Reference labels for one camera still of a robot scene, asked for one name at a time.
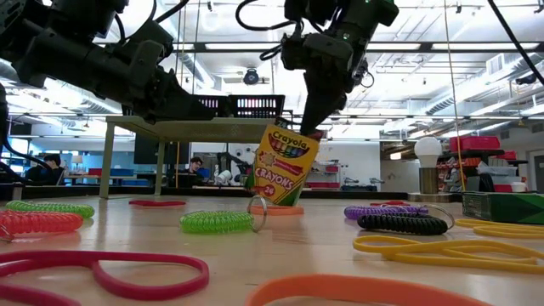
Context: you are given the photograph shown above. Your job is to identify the black overhead camera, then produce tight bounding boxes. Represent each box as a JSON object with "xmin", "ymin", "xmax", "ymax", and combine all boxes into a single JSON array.
[{"xmin": 242, "ymin": 67, "xmax": 261, "ymax": 87}]

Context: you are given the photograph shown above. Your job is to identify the yellow rubber band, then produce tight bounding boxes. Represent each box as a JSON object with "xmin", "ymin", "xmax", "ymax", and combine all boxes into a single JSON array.
[
  {"xmin": 453, "ymin": 218, "xmax": 544, "ymax": 240},
  {"xmin": 352, "ymin": 235, "xmax": 544, "ymax": 275}
]

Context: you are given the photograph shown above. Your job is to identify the pink rubber band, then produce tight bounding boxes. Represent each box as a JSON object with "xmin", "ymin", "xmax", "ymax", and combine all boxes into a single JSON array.
[{"xmin": 0, "ymin": 249, "xmax": 211, "ymax": 306}]

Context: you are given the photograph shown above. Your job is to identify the dark monitor screen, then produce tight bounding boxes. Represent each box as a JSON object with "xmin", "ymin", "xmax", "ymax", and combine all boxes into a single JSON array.
[{"xmin": 133, "ymin": 135, "xmax": 191, "ymax": 166}]

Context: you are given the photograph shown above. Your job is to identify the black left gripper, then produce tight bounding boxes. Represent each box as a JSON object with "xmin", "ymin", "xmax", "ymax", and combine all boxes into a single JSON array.
[{"xmin": 97, "ymin": 18, "xmax": 216, "ymax": 125}]

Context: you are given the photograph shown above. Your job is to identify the green spiral wrist coil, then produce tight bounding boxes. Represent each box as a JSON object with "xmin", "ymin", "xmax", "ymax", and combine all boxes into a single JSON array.
[
  {"xmin": 4, "ymin": 200, "xmax": 96, "ymax": 220},
  {"xmin": 178, "ymin": 194, "xmax": 269, "ymax": 235}
]

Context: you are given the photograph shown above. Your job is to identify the red-orange spiral wrist coil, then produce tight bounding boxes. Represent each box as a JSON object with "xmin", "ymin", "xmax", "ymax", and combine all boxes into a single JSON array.
[{"xmin": 0, "ymin": 209, "xmax": 85, "ymax": 244}]

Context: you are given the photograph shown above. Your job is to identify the red storage bin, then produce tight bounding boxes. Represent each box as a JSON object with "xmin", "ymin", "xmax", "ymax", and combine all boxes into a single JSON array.
[{"xmin": 449, "ymin": 135, "xmax": 502, "ymax": 153}]

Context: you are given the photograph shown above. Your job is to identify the black overhead frame bar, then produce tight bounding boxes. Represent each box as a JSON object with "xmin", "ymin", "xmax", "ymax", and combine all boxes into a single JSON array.
[{"xmin": 172, "ymin": 40, "xmax": 544, "ymax": 54}]

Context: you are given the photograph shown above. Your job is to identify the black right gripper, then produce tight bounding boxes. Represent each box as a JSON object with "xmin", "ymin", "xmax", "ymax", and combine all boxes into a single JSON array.
[{"xmin": 280, "ymin": 32, "xmax": 370, "ymax": 137}]

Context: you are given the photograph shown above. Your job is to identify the white rack with red bins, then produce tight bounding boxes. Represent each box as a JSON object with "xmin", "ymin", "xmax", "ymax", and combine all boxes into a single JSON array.
[{"xmin": 319, "ymin": 162, "xmax": 342, "ymax": 190}]

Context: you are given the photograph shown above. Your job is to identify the person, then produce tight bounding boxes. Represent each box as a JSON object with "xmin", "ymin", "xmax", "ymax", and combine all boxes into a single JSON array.
[
  {"xmin": 185, "ymin": 156, "xmax": 206, "ymax": 177},
  {"xmin": 24, "ymin": 153, "xmax": 65, "ymax": 186}
]

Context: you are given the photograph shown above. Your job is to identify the Crayola crayon box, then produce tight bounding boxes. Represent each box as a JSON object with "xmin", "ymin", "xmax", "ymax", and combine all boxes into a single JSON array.
[
  {"xmin": 462, "ymin": 190, "xmax": 544, "ymax": 226},
  {"xmin": 245, "ymin": 117, "xmax": 321, "ymax": 208}
]

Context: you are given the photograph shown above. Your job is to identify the white bulb on metal stand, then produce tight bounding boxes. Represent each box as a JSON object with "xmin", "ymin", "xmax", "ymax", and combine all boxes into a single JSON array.
[{"xmin": 406, "ymin": 136, "xmax": 455, "ymax": 204}]

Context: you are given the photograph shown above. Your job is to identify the pale green metal shelf riser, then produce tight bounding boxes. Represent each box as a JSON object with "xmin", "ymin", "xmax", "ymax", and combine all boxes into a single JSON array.
[{"xmin": 99, "ymin": 115, "xmax": 284, "ymax": 205}]

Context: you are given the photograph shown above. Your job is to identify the purple spiral wrist coil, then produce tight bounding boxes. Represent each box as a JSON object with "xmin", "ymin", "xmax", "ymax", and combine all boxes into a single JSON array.
[{"xmin": 343, "ymin": 204, "xmax": 430, "ymax": 222}]

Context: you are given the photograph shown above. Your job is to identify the orange rubber band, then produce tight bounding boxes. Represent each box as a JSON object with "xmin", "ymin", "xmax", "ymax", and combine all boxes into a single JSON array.
[
  {"xmin": 249, "ymin": 204, "xmax": 306, "ymax": 217},
  {"xmin": 245, "ymin": 273, "xmax": 494, "ymax": 306}
]

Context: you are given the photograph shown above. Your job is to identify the black spiral wrist coil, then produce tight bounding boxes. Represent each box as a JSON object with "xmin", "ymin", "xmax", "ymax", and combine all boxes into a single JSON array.
[{"xmin": 356, "ymin": 203, "xmax": 456, "ymax": 237}]

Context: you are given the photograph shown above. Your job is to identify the red rubber band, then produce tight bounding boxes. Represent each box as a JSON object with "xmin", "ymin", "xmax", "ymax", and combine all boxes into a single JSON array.
[
  {"xmin": 369, "ymin": 199, "xmax": 411, "ymax": 208},
  {"xmin": 127, "ymin": 199, "xmax": 188, "ymax": 208}
]

